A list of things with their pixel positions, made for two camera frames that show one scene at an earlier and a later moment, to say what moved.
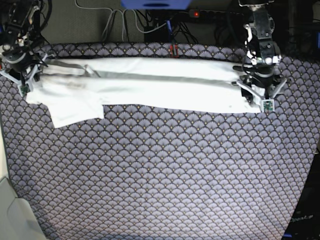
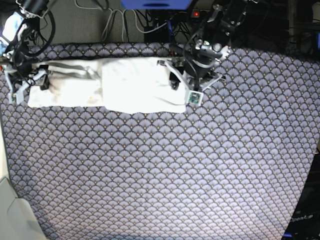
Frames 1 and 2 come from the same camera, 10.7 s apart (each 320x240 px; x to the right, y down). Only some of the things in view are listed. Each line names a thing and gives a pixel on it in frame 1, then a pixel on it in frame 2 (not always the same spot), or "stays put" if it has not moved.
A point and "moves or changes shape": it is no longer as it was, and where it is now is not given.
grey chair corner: [18, 221] stays put
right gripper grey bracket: [267, 102] → [193, 97]
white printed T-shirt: [77, 91] moves or changes shape
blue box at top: [156, 4] stays put
